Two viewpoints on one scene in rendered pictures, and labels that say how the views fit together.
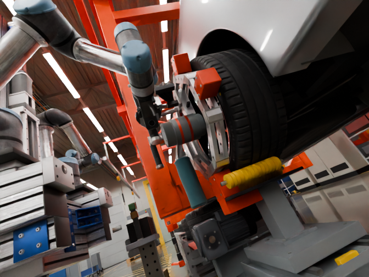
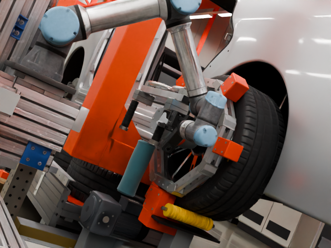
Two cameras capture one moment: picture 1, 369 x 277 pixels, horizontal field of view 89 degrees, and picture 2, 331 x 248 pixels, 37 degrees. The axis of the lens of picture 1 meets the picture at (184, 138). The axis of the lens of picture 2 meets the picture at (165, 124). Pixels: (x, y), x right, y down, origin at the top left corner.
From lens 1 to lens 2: 1.43 m
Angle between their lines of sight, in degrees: 26
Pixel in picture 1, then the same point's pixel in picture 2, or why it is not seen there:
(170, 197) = (96, 145)
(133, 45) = (210, 134)
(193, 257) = (63, 207)
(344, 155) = (299, 225)
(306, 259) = not seen: outside the picture
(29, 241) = (35, 156)
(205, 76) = (231, 150)
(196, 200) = (128, 190)
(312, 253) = not seen: outside the picture
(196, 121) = not seen: hidden behind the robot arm
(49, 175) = (78, 125)
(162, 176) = (107, 117)
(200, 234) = (101, 208)
